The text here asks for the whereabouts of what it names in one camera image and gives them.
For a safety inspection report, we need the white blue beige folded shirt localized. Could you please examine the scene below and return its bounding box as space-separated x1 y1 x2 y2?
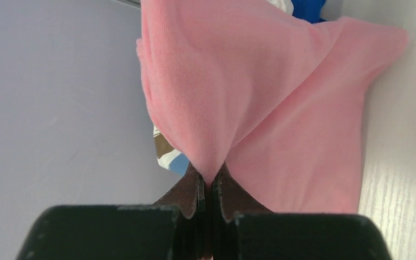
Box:
153 126 189 176

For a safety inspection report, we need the pink t-shirt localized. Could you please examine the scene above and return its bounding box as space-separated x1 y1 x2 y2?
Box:
137 1 408 213

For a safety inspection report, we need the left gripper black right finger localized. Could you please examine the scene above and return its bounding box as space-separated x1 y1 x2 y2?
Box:
212 165 391 259

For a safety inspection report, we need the metal corner rail left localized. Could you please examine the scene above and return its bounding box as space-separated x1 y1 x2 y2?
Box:
116 0 141 9

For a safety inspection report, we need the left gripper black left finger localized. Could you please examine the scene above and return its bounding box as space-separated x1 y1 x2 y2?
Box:
17 165 206 259

